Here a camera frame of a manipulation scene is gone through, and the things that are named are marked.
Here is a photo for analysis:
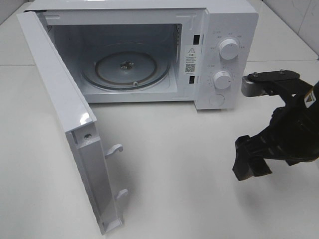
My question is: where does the round white door button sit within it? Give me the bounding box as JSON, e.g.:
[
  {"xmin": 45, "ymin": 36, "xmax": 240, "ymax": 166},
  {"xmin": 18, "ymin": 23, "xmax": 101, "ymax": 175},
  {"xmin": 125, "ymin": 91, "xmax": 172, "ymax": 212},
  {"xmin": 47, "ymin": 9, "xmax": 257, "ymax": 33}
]
[{"xmin": 209, "ymin": 94, "xmax": 225, "ymax": 107}]

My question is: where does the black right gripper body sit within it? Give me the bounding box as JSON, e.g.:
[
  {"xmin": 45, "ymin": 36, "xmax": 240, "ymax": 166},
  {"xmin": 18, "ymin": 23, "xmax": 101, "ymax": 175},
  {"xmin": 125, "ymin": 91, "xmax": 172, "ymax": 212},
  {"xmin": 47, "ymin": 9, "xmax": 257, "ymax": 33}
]
[{"xmin": 264, "ymin": 83, "xmax": 319, "ymax": 165}]

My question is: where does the lower white timer knob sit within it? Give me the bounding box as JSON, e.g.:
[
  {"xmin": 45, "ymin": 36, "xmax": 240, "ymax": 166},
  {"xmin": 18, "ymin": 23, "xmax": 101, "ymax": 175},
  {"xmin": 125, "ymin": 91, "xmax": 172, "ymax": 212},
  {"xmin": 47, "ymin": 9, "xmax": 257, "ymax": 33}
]
[{"xmin": 212, "ymin": 71, "xmax": 232, "ymax": 90}]

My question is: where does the white microwave door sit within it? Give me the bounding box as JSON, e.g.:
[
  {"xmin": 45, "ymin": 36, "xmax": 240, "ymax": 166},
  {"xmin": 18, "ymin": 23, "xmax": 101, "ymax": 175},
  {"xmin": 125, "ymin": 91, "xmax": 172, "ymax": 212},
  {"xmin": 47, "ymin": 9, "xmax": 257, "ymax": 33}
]
[{"xmin": 17, "ymin": 11, "xmax": 128, "ymax": 235}]

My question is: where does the white warning label sticker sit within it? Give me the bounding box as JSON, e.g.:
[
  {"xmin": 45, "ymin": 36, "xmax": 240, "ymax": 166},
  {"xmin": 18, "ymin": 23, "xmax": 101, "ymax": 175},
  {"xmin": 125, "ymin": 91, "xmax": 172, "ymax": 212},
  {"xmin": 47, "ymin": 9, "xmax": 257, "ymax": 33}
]
[{"xmin": 183, "ymin": 45, "xmax": 200, "ymax": 75}]

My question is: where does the upper white power knob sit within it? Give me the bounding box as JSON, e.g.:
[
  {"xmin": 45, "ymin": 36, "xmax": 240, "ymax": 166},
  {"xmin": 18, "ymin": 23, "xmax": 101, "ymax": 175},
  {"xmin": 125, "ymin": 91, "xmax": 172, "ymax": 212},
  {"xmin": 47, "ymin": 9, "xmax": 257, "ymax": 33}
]
[{"xmin": 218, "ymin": 37, "xmax": 240, "ymax": 60}]

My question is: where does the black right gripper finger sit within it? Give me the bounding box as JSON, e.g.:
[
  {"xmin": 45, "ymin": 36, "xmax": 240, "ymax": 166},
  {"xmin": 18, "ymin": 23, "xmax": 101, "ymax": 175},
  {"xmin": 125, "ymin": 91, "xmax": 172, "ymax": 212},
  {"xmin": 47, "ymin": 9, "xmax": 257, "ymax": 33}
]
[
  {"xmin": 232, "ymin": 135, "xmax": 272, "ymax": 181},
  {"xmin": 241, "ymin": 70, "xmax": 301, "ymax": 97}
]

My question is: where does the glass microwave turntable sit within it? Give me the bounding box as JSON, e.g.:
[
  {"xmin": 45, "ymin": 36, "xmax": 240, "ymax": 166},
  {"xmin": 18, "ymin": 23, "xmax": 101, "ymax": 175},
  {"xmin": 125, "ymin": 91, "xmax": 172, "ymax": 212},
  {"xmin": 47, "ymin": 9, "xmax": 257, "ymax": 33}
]
[{"xmin": 81, "ymin": 43, "xmax": 170, "ymax": 91}]

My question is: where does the white microwave oven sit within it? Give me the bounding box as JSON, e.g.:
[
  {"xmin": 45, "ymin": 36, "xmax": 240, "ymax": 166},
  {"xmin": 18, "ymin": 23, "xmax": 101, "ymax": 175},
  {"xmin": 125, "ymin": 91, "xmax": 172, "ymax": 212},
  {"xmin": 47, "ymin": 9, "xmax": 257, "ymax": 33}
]
[{"xmin": 22, "ymin": 0, "xmax": 259, "ymax": 110}]

